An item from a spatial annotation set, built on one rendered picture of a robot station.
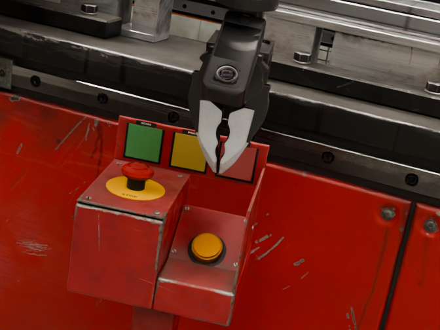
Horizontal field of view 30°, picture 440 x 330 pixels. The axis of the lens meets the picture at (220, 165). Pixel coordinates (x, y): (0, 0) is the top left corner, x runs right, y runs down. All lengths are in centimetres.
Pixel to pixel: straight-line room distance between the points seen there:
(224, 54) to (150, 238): 23
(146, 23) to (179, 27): 442
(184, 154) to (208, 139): 13
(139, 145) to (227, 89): 28
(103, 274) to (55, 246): 44
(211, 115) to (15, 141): 54
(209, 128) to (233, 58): 11
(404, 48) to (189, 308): 52
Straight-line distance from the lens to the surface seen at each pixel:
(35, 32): 133
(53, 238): 141
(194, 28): 576
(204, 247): 101
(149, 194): 99
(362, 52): 127
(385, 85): 121
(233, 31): 88
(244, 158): 105
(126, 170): 98
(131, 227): 95
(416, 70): 126
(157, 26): 136
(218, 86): 83
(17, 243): 146
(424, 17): 152
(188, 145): 106
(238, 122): 92
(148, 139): 107
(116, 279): 98
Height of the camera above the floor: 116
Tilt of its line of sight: 20 degrees down
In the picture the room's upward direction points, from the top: 9 degrees clockwise
